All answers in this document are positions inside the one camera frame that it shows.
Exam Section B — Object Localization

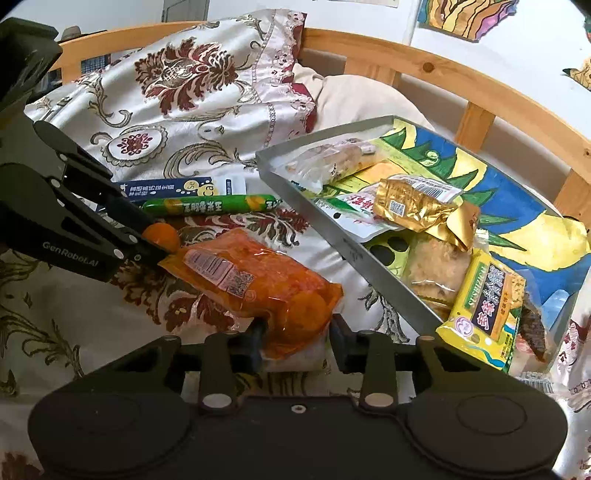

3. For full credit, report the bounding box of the silver metal tray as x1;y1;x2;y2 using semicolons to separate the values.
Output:
255;114;580;376

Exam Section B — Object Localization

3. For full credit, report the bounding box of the large pink white snack packet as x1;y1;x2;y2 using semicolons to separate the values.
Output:
321;182;407;238

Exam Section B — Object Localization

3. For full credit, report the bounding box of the yellow green snack packet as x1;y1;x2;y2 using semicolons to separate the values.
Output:
435;248;528;372

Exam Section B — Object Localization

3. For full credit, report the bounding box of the beige pillow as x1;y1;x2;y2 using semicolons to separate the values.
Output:
292;62;437;136

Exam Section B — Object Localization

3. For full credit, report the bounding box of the yellow wall drawing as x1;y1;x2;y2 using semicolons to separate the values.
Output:
562;58;591;90

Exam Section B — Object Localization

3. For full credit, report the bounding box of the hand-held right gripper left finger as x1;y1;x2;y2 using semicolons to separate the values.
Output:
99;320;269;415

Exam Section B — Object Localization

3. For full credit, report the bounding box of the orange snack packet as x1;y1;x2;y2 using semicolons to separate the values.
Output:
158;227;345;360

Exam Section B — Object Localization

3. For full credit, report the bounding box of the green sausage stick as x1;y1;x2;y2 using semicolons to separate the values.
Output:
140;194;283;217

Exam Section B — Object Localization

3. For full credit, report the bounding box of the clear wrapped cake packet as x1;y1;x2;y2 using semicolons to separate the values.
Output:
284;141;377;195

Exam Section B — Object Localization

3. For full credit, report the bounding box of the blue white tablet box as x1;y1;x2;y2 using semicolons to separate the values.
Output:
108;176;249;205

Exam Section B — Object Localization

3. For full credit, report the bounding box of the dark brown snack packet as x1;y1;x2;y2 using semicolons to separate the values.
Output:
519;298;552;363

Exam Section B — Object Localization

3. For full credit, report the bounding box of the dinosaur painting paper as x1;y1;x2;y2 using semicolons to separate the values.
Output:
318;124;591;319

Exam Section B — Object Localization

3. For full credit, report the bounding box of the colourful wall painting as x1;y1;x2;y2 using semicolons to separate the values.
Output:
417;0;520;43

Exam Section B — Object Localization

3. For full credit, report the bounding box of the meat floss bread packet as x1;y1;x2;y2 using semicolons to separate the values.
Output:
401;233;478;317

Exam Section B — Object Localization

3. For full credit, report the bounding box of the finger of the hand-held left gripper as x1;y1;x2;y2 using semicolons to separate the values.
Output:
32;120;149;234
91;213;170;271

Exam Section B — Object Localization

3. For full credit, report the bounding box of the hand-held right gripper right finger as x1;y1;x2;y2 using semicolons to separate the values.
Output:
329;315;498;415

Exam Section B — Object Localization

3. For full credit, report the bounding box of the small orange ball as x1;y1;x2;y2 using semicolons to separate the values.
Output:
142;222;182;254

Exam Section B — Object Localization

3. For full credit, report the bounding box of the gold foil snack packet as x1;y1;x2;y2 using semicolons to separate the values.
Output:
372;175;482;253

